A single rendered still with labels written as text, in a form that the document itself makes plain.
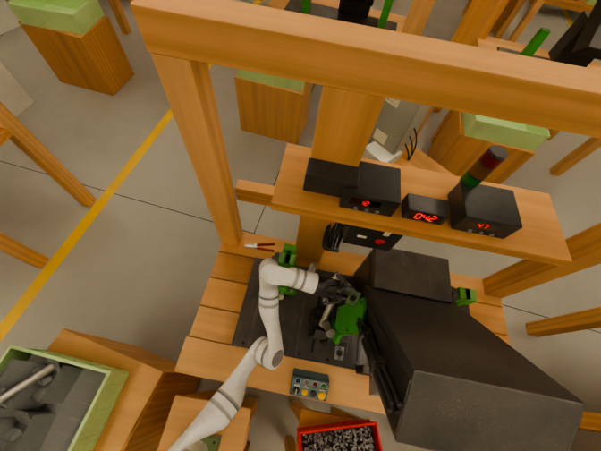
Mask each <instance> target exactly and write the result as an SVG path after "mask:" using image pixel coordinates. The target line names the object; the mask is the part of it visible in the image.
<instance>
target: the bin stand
mask: <svg viewBox="0 0 601 451"><path fill-rule="evenodd" d="M290 407H291V409H292V411H293V413H294V414H295V416H296V417H297V419H298V420H299V426H298V428H300V427H308V426H315V425H323V424H330V423H337V422H345V421H359V420H363V419H361V418H360V417H358V416H355V415H353V414H351V413H347V412H346V411H344V410H341V409H339V408H336V407H332V409H331V413H324V412H320V411H315V410H310V409H309V408H307V407H306V406H305V405H304V404H302V403H301V402H300V401H299V400H296V399H292V400H291V405H290ZM284 447H285V451H299V447H298V433H297V438H296V444H295V441H294V438H293V436H289V435H285V439H284Z"/></svg>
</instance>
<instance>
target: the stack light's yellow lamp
mask: <svg viewBox="0 0 601 451"><path fill-rule="evenodd" d="M493 171H494V170H487V169H485V168H484V167H482V166H481V165H480V163H479V162H478V160H477V161H476V162H475V163H474V164H473V165H472V167H471V168H470V169H469V174H470V176H471V177H472V178H473V179H475V180H478V181H482V180H484V179H485V178H487V177H488V176H489V175H490V174H491V173H492V172H493Z"/></svg>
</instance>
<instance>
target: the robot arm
mask: <svg viewBox="0 0 601 451"><path fill-rule="evenodd" d="M315 270H316V264H313V263H311V264H310V265H309V269H308V271H306V270H302V269H299V268H293V267H290V268H284V267H280V266H278V263H277V262H276V261H275V260H274V259H271V258H267V259H264V260H262V262H261V263H260V265H259V285H260V288H259V312H260V316H261V318H262V321H263V323H264V326H265V329H266V331H267V337H265V336H262V337H260V338H258V339H257V340H256V341H255V342H254V343H253V345H252V346H251V347H250V349H249V350H248V351H247V352H246V354H245V355H244V357H243V358H242V360H241V362H240V363H239V365H238V366H237V367H236V369H235V370H234V371H233V373H232V374H231V375H230V376H229V378H228V379H227V380H226V381H225V383H224V384H223V385H222V386H221V387H220V388H219V389H218V390H217V391H216V392H215V394H214V395H213V396H212V397H211V398H210V400H209V401H208V402H207V404H206V405H205V406H204V408H203V409H202V410H201V412H200V413H199V414H198V416H197V417H196V418H195V419H194V421H193V422H192V423H191V424H190V426H189V427H188V428H187V429H186V430H185V431H184V432H183V434H181V436H180V437H179V438H178V439H177V440H176V441H175V442H174V443H173V444H172V445H171V447H170V448H169V449H168V450H167V451H208V448H207V445H206V444H205V442H203V441H201V439H203V438H205V437H208V436H210V435H212V434H215V433H217V432H218V431H220V430H222V429H224V428H225V427H226V426H227V425H228V424H229V423H230V421H231V420H232V419H233V417H234V416H235V414H236V413H237V412H238V411H239V410H240V408H241V405H242V402H243V398H244V395H245V389H246V385H247V380H248V377H249V375H250V374H251V372H252V371H253V369H254V368H255V366H256V365H257V364H259V365H261V366H263V367H264V368H266V369H268V370H275V369H276V368H277V367H278V366H279V365H280V363H281V362H282V359H283V356H284V346H283V339H282V333H281V327H280V320H279V290H278V286H279V285H283V286H289V287H292V288H295V289H299V290H302V291H303V292H305V293H309V294H314V295H317V296H321V297H322V298H323V300H322V301H323V304H324V305H328V304H337V303H339V301H340V300H344V301H346V299H347V297H348V296H347V295H345V294H339V293H337V292H336V291H337V290H347V291H348V292H350V291H351V290H353V291H356V289H355V288H354V287H352V286H349V285H348V283H347V281H346V279H345V278H344V277H343V276H341V275H340V274H339V273H338V272H335V275H334V276H333V277H326V276H323V275H320V274H317V273H315ZM335 279H336V280H340V281H341V282H342V283H343V284H341V283H338V282H335ZM356 292H357V291H356ZM331 296H332V297H333V298H327V297H331Z"/></svg>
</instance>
